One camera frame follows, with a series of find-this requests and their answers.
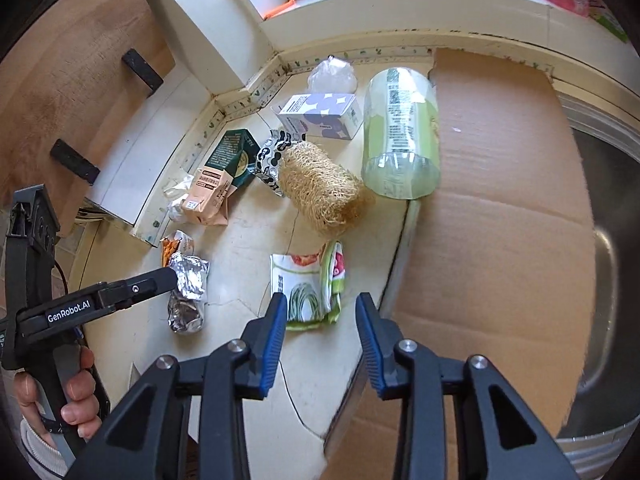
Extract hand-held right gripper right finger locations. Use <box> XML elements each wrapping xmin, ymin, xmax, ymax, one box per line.
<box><xmin>354</xmin><ymin>292</ymin><xmax>586</xmax><ymax>480</ymax></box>

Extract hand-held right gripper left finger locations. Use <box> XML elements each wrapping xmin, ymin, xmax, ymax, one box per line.
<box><xmin>65</xmin><ymin>292</ymin><xmax>289</xmax><ymax>480</ymax></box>

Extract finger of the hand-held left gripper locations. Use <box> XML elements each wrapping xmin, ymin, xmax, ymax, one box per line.
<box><xmin>97</xmin><ymin>267</ymin><xmax>179</xmax><ymax>312</ymax></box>

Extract silver foil wrapper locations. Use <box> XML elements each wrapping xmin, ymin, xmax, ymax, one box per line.
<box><xmin>167</xmin><ymin>252</ymin><xmax>211</xmax><ymax>335</ymax></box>

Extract green vegetable print packet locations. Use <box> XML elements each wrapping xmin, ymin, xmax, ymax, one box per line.
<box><xmin>270</xmin><ymin>241</ymin><xmax>347</xmax><ymax>332</ymax></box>

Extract white paper wrapper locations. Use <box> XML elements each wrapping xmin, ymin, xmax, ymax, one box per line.
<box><xmin>162</xmin><ymin>174</ymin><xmax>196</xmax><ymax>223</ymax></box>

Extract black white printed wrapper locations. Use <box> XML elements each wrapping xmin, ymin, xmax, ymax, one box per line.
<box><xmin>252</xmin><ymin>130</ymin><xmax>307</xmax><ymax>198</ymax></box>

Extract person's left hand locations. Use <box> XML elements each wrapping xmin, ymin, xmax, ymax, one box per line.
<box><xmin>14</xmin><ymin>347</ymin><xmax>102</xmax><ymax>448</ymax></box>

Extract orange snack wrapper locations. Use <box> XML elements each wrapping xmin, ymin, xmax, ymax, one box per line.
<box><xmin>160</xmin><ymin>230</ymin><xmax>196</xmax><ymax>267</ymax></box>

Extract peach paper carton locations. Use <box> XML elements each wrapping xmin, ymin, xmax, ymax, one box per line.
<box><xmin>181</xmin><ymin>166</ymin><xmax>238</xmax><ymax>228</ymax></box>

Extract tan loofah sponge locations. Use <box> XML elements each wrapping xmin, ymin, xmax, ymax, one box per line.
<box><xmin>277</xmin><ymin>141</ymin><xmax>376</xmax><ymax>237</ymax></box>

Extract dark green carton box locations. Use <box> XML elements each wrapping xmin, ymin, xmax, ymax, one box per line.
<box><xmin>202</xmin><ymin>129</ymin><xmax>258</xmax><ymax>191</ymax></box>

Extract brown cardboard sheet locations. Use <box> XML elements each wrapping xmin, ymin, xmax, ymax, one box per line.
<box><xmin>320</xmin><ymin>47</ymin><xmax>601</xmax><ymax>480</ymax></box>

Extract wooden cabinet door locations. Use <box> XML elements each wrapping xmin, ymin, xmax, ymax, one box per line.
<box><xmin>0</xmin><ymin>0</ymin><xmax>177</xmax><ymax>231</ymax></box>

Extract clear green plastic bottle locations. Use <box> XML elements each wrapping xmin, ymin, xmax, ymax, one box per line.
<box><xmin>361</xmin><ymin>66</ymin><xmax>442</xmax><ymax>201</ymax></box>

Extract white purple carton box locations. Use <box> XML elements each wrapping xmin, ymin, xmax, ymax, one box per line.
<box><xmin>271</xmin><ymin>92</ymin><xmax>364</xmax><ymax>142</ymax></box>

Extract clear plastic bag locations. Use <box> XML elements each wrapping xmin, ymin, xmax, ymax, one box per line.
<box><xmin>307</xmin><ymin>56</ymin><xmax>358</xmax><ymax>96</ymax></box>

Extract black door handle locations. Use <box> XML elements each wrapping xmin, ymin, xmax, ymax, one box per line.
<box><xmin>50</xmin><ymin>138</ymin><xmax>101</xmax><ymax>183</ymax></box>
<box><xmin>121</xmin><ymin>49</ymin><xmax>165</xmax><ymax>97</ymax></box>

